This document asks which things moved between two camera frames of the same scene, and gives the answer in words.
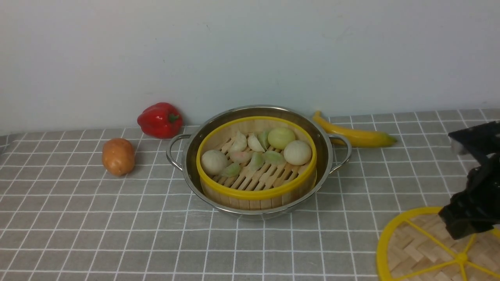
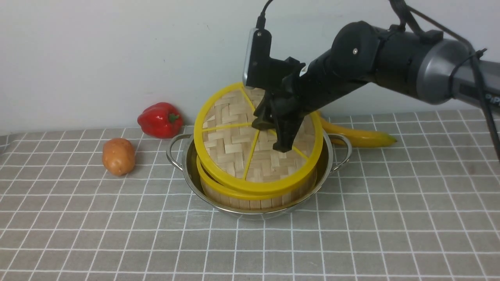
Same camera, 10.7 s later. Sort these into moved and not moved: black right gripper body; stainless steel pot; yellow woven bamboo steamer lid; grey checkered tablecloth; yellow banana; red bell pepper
Moved: yellow woven bamboo steamer lid; black right gripper body
Not moved: grey checkered tablecloth; stainless steel pot; yellow banana; red bell pepper
